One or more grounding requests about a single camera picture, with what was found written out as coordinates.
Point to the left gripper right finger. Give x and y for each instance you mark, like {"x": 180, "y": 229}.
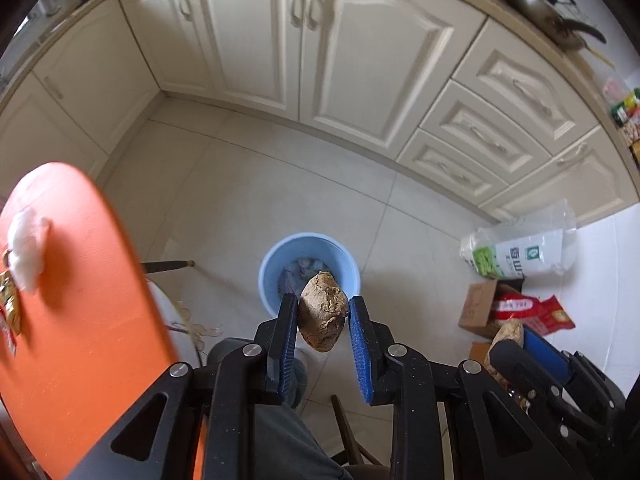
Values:
{"x": 487, "y": 437}

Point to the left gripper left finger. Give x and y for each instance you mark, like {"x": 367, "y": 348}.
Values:
{"x": 199, "y": 422}

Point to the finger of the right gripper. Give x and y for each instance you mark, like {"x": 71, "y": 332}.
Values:
{"x": 553, "y": 361}
{"x": 543, "y": 395}

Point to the small ginger piece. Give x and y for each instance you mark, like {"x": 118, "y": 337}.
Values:
{"x": 512, "y": 330}

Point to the brown potato lump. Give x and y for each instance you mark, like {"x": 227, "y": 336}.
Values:
{"x": 322, "y": 312}

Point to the red food packet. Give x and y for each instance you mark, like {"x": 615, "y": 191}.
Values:
{"x": 543, "y": 316}

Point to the cardboard box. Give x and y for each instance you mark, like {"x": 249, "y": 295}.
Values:
{"x": 475, "y": 315}

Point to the person's leg grey trousers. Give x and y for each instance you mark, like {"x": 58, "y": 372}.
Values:
{"x": 285, "y": 448}

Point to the white rice bag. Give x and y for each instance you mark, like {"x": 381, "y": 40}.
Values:
{"x": 543, "y": 242}

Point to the round orange table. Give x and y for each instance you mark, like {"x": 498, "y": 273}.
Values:
{"x": 93, "y": 337}

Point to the light blue plastic bucket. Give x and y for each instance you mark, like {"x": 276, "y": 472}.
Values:
{"x": 294, "y": 261}

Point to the white crumpled plastic bag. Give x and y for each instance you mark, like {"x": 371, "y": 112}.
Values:
{"x": 27, "y": 239}

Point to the sauce bottles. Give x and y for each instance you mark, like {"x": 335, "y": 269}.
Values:
{"x": 623, "y": 107}

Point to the steel pot with lid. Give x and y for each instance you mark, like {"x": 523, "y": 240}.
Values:
{"x": 564, "y": 32}

